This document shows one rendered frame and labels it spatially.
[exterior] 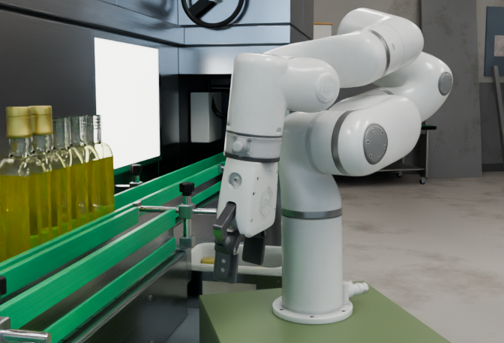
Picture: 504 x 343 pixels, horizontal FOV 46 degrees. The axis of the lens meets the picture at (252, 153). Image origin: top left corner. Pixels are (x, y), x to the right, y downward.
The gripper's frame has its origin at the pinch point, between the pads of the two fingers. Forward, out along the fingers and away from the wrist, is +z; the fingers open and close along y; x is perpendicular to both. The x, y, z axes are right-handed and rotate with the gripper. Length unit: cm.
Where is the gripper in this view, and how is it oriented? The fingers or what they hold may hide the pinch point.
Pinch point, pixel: (239, 264)
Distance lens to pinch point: 83.5
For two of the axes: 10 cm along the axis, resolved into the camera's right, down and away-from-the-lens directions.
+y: 3.9, -0.9, 9.2
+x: -9.1, -1.6, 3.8
